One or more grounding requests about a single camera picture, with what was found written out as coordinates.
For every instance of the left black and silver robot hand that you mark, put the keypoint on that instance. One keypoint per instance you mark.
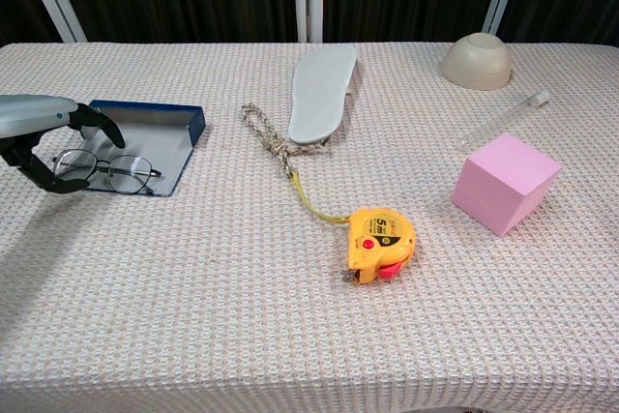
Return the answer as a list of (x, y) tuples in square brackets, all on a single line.
[(34, 113)]

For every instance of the wire-frame eyeglasses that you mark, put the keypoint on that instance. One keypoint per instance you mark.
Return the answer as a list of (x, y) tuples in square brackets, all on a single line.
[(128, 173)]

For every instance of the blue glasses case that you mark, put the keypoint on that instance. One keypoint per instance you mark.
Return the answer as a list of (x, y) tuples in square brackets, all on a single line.
[(155, 142)]

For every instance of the white woven tablecloth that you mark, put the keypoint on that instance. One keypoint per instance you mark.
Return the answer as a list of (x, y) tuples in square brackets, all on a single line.
[(145, 311)]

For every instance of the white shoe insole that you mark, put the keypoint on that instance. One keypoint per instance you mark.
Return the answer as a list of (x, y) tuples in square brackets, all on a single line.
[(319, 94)]

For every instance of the yellow tape measure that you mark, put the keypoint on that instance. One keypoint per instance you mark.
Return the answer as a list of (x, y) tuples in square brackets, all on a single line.
[(382, 244)]

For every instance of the beige bowl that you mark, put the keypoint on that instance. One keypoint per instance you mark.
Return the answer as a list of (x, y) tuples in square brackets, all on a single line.
[(476, 65)]

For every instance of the clear plastic test tube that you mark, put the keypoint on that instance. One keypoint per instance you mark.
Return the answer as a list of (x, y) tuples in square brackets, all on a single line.
[(503, 118)]

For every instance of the pink foam cube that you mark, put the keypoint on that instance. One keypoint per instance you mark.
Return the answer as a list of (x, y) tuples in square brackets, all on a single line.
[(503, 185)]

